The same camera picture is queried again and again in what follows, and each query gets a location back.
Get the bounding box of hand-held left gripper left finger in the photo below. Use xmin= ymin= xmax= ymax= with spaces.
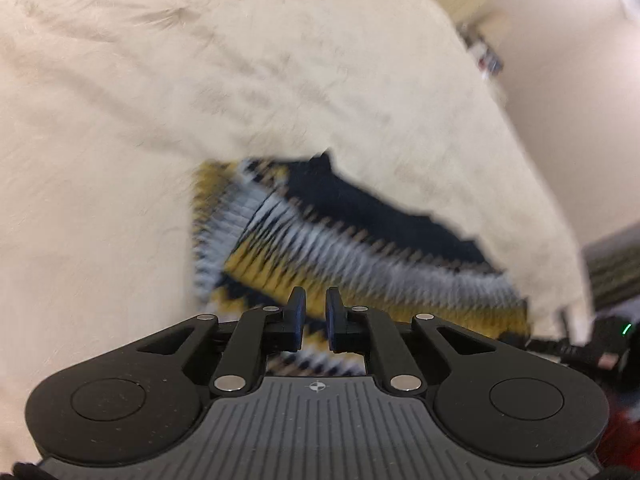
xmin=135 ymin=286 xmax=307 ymax=396

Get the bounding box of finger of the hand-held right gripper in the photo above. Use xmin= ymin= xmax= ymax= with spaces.
xmin=524 ymin=336 xmax=568 ymax=359

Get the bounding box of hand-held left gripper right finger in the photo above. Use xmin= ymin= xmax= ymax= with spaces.
xmin=325 ymin=286 xmax=496 ymax=396

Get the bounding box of patterned knit sweater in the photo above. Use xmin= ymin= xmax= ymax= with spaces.
xmin=190 ymin=150 xmax=532 ymax=378

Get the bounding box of red object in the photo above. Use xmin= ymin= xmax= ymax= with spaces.
xmin=596 ymin=399 xmax=640 ymax=470

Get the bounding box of cream bed blanket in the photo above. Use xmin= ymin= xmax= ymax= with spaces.
xmin=0 ymin=0 xmax=596 ymax=466

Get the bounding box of dark wire rack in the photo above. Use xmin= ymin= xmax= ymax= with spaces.
xmin=582 ymin=222 xmax=640 ymax=313

